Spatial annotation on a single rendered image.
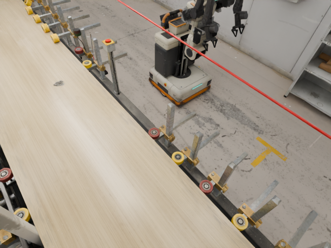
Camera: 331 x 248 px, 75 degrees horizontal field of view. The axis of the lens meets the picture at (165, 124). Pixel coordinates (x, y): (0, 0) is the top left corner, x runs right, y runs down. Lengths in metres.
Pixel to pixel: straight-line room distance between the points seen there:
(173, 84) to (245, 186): 1.47
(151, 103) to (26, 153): 1.78
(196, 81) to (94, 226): 2.16
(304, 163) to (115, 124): 2.17
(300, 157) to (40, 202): 2.59
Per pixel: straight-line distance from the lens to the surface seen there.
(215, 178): 1.41
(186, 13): 2.25
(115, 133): 1.52
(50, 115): 1.76
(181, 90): 2.74
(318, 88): 3.78
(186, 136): 2.61
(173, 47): 2.68
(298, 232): 1.50
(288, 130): 3.14
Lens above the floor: 2.10
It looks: 51 degrees down
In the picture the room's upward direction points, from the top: 4 degrees clockwise
